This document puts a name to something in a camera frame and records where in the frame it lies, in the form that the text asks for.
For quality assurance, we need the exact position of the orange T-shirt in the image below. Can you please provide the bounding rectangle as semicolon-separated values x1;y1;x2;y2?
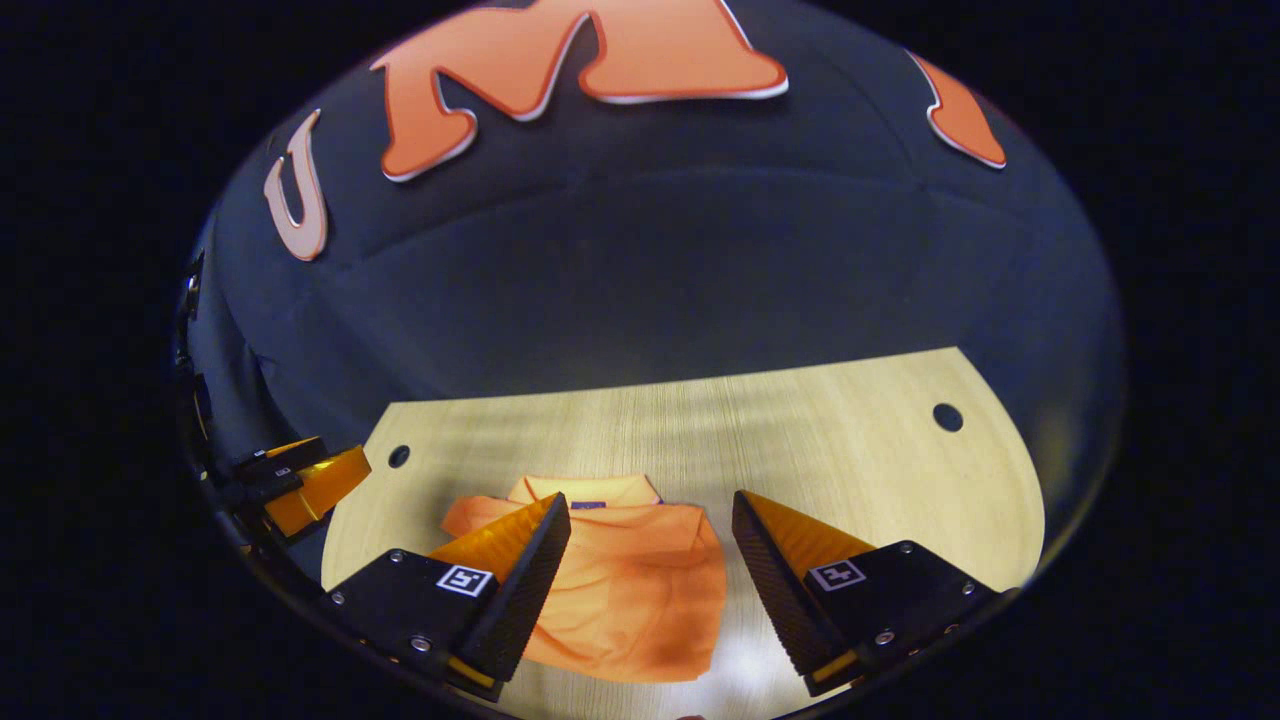
440;473;729;685

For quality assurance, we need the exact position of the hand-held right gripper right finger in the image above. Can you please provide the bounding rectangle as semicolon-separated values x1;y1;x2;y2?
731;489;1003;699

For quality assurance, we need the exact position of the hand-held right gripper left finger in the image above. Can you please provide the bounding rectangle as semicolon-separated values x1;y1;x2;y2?
316;491;574;703

